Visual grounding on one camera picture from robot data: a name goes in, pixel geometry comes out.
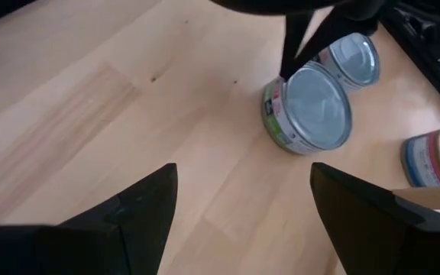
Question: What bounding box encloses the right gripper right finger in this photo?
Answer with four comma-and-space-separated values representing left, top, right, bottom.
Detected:
310, 162, 440, 275

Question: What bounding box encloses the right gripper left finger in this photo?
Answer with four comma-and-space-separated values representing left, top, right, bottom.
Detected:
0, 163, 178, 275

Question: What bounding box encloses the wooden slatted shelf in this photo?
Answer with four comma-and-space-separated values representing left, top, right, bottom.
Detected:
390, 184, 440, 223

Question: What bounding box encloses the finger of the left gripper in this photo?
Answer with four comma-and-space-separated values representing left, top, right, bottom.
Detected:
279, 11, 315, 80
298, 7, 377, 69

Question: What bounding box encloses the Bumble Bee tuna can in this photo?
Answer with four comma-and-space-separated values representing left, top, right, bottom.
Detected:
260, 60, 354, 156
313, 32, 380, 92

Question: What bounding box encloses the black aluminium table frame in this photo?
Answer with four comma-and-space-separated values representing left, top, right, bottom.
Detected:
378, 0, 440, 123

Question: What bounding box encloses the blue label salmon can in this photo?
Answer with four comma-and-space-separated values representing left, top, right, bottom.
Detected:
400, 128, 440, 188

